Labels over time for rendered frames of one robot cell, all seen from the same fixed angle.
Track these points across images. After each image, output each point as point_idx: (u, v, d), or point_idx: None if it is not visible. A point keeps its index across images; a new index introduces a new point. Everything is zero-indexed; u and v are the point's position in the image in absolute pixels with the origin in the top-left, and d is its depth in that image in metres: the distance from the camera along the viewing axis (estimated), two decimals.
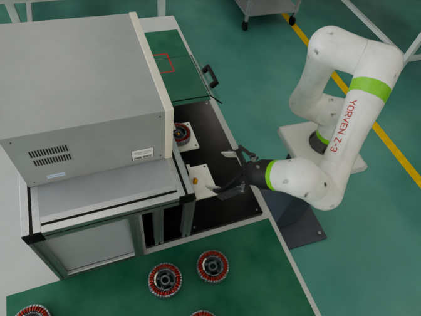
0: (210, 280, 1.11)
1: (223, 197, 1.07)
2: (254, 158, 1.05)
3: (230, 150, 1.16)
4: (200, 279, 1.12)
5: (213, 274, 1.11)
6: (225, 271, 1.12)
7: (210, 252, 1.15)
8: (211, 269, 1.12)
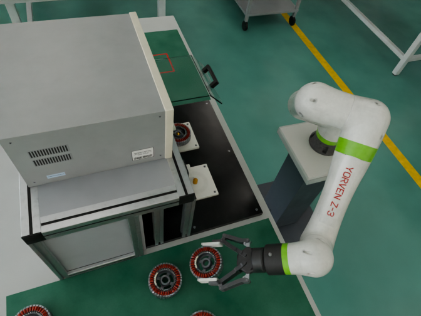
0: (203, 278, 1.06)
1: (225, 289, 1.00)
2: (249, 244, 1.05)
3: (212, 240, 1.11)
4: (196, 277, 1.08)
5: (205, 271, 1.06)
6: (217, 266, 1.05)
7: (202, 249, 1.10)
8: (204, 266, 1.08)
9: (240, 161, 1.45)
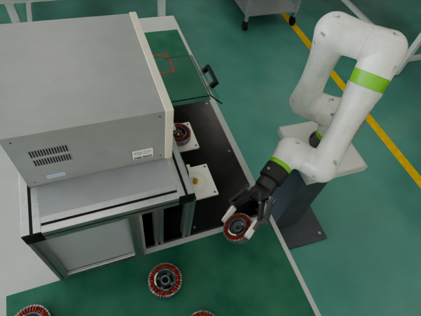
0: None
1: (267, 219, 1.11)
2: (250, 186, 1.22)
3: (225, 212, 1.21)
4: (242, 243, 1.14)
5: (244, 229, 1.14)
6: (247, 218, 1.16)
7: (226, 223, 1.19)
8: (240, 229, 1.15)
9: (240, 161, 1.45)
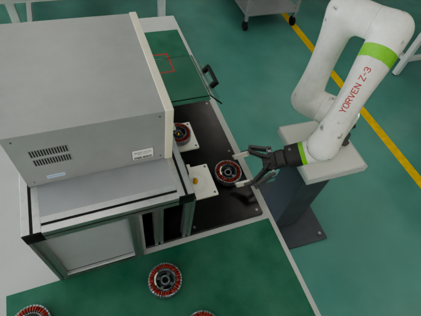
0: (227, 182, 1.32)
1: (259, 185, 1.26)
2: (270, 150, 1.32)
3: (240, 152, 1.37)
4: (219, 183, 1.33)
5: (229, 177, 1.32)
6: (239, 173, 1.33)
7: (224, 162, 1.36)
8: (227, 174, 1.34)
9: (240, 161, 1.45)
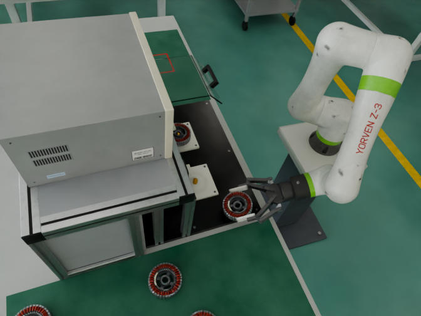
0: (239, 217, 1.20)
1: (264, 221, 1.17)
2: (272, 181, 1.23)
3: (237, 185, 1.25)
4: (231, 219, 1.22)
5: (240, 211, 1.20)
6: (249, 205, 1.21)
7: (231, 194, 1.24)
8: (237, 208, 1.22)
9: (240, 161, 1.45)
